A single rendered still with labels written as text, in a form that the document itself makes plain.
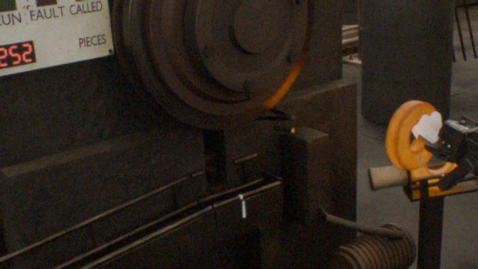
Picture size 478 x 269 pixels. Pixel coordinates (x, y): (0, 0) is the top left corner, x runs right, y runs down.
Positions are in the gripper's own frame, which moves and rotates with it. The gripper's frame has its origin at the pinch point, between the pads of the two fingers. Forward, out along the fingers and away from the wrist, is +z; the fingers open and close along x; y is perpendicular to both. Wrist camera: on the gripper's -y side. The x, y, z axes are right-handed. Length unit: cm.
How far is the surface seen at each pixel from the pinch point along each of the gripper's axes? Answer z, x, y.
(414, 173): 2.4, -9.9, -17.4
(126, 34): 31, 57, 18
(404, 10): 154, -193, -53
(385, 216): 60, -92, -104
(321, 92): 30.1, -0.3, -6.3
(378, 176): 7.3, -2.1, -18.9
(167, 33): 25, 52, 20
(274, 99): 22.0, 23.5, 1.1
